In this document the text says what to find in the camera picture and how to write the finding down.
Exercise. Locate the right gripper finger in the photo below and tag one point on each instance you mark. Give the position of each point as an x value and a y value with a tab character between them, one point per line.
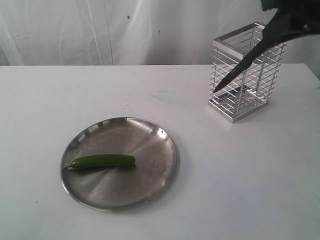
293	19

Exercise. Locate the black knife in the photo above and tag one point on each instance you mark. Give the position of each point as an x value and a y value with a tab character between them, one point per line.
243	65

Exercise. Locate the wire metal utensil holder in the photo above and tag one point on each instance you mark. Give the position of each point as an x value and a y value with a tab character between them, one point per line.
252	89

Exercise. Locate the green chili pepper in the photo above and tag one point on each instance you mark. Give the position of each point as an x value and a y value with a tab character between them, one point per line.
101	161

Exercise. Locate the round stainless steel plate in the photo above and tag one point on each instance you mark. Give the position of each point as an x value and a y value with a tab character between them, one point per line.
112	188

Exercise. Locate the white backdrop curtain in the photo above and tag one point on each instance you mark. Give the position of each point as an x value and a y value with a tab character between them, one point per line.
119	32

